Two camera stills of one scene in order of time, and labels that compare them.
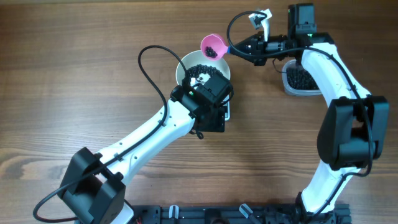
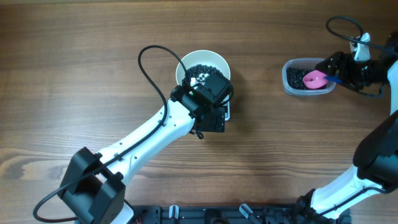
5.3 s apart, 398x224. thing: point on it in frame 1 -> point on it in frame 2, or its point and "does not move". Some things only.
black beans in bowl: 193,71 does not move
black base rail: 237,214 does not move
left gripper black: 217,124 does not move
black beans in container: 298,77 does not move
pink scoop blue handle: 213,47 -> 316,79
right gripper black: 257,43 -> 337,58
